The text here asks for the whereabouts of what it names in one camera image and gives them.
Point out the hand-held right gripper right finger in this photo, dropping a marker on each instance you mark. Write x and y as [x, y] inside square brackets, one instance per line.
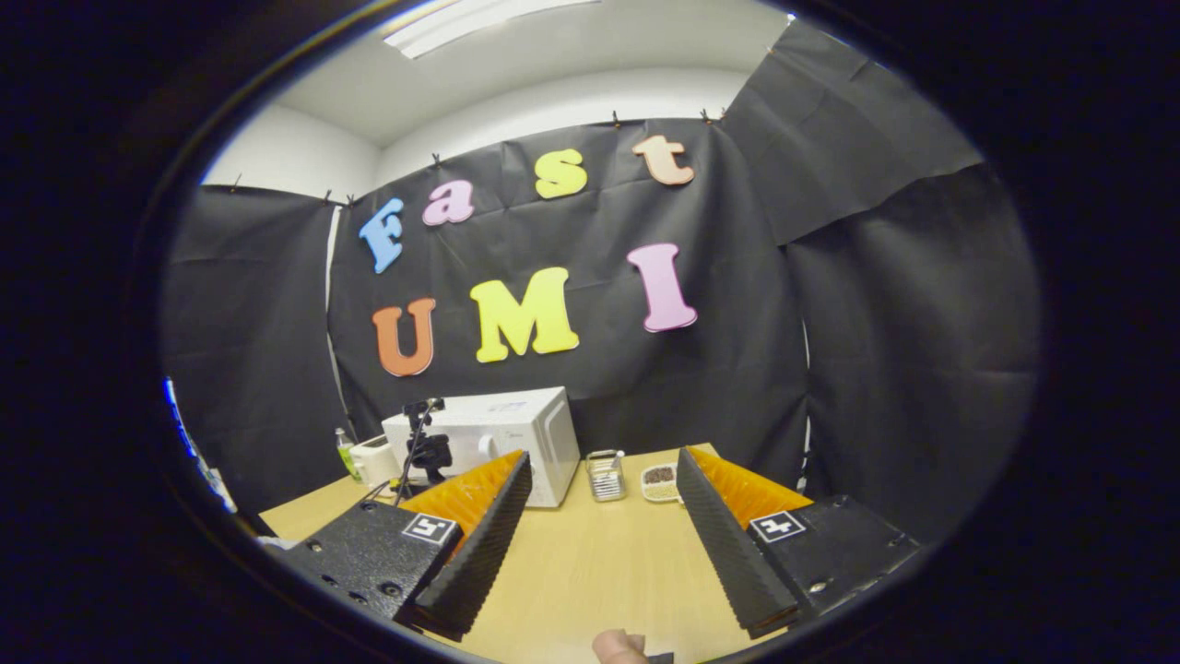
[728, 553]

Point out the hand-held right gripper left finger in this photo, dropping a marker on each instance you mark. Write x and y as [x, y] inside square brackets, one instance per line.
[479, 563]

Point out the white microwave oven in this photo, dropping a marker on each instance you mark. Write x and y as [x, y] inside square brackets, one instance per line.
[525, 433]

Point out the white toaster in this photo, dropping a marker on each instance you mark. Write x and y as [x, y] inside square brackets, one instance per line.
[373, 461]

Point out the green label drink bottle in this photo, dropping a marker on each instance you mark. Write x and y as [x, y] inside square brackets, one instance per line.
[346, 456]

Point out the white divided snack tray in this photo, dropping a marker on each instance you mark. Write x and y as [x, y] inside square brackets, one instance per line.
[659, 481]

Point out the black backdrop cloth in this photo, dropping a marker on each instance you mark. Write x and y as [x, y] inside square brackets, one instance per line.
[876, 369]

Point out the bright computer screen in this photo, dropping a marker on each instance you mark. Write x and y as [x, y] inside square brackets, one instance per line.
[180, 424]

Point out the row of backdrop clips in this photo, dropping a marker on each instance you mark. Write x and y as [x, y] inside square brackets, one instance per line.
[616, 119]

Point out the long ceiling light panel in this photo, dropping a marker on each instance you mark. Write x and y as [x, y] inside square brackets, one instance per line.
[479, 23]

